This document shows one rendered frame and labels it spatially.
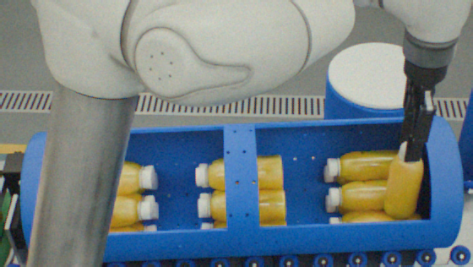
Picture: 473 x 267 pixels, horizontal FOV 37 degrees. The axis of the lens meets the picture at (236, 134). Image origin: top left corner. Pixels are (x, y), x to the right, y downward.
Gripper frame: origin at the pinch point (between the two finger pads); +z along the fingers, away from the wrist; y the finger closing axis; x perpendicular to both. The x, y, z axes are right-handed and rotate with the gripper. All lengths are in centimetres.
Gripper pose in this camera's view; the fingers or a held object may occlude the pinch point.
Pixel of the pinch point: (411, 139)
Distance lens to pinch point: 140.9
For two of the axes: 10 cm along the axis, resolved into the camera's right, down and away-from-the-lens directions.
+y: -0.3, -6.9, 7.3
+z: 0.3, 7.3, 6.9
